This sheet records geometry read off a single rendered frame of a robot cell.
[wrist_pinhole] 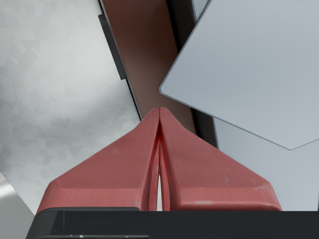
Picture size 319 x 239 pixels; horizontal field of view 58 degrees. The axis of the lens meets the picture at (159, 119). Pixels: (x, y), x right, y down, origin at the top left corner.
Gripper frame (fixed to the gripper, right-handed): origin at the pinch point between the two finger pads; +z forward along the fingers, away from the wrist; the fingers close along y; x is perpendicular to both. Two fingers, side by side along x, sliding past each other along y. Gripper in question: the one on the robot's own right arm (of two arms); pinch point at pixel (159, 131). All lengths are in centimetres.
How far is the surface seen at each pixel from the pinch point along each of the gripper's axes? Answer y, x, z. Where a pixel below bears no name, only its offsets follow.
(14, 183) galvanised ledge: 20.3, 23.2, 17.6
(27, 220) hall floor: 61, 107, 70
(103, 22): 4.8, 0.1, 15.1
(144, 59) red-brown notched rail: 1.1, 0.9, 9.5
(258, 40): -6.0, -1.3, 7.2
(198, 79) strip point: -2.4, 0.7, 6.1
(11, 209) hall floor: 65, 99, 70
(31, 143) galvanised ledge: 16.9, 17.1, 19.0
